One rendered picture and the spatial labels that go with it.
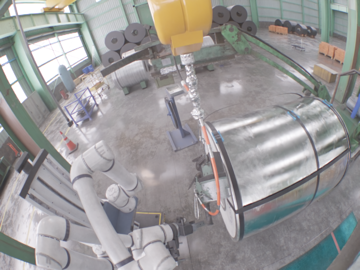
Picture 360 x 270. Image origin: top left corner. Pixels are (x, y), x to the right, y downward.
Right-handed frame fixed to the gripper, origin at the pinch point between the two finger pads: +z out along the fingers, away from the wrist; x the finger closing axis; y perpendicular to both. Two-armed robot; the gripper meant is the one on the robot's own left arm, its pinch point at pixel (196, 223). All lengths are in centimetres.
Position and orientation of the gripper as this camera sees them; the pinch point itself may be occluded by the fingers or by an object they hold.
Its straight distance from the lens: 83.1
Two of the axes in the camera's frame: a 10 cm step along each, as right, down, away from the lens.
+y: -1.6, -9.1, 3.9
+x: -5.8, 4.0, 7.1
